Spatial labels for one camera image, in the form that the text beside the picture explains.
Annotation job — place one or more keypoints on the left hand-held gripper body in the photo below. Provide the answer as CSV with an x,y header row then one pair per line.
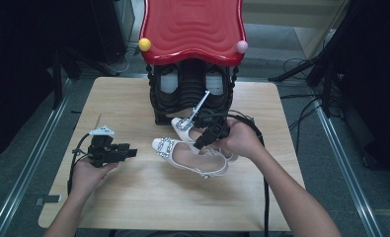
x,y
102,151

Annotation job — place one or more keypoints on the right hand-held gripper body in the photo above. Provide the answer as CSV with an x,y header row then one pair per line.
x,y
215,126

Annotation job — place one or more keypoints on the white jewelled slingback heel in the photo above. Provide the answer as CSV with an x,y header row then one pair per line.
x,y
184,126
186,158

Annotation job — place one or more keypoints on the black leather shoe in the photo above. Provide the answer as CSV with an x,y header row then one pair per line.
x,y
169,84
215,84

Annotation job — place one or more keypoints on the red and black shoe rack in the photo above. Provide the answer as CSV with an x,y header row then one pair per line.
x,y
192,33

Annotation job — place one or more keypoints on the person's right hand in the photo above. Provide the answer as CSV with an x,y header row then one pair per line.
x,y
240,140

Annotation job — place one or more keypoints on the person's left hand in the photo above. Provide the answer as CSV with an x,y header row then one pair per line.
x,y
87,177

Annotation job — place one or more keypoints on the pink ball knob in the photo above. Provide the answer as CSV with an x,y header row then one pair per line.
x,y
242,47

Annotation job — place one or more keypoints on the black metal stand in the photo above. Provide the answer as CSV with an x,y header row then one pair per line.
x,y
57,79

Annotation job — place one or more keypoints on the black tripod stand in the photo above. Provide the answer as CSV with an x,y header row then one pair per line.
x,y
294,69

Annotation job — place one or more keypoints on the yellow ball knob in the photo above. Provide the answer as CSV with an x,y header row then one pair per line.
x,y
144,44

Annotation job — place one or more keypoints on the dark cabinet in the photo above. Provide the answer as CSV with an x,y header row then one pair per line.
x,y
113,29

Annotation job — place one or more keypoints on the metal floor rail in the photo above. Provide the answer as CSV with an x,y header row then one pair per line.
x,y
347,168
34,154

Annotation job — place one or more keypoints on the grey table bracket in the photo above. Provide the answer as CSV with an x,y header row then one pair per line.
x,y
49,199

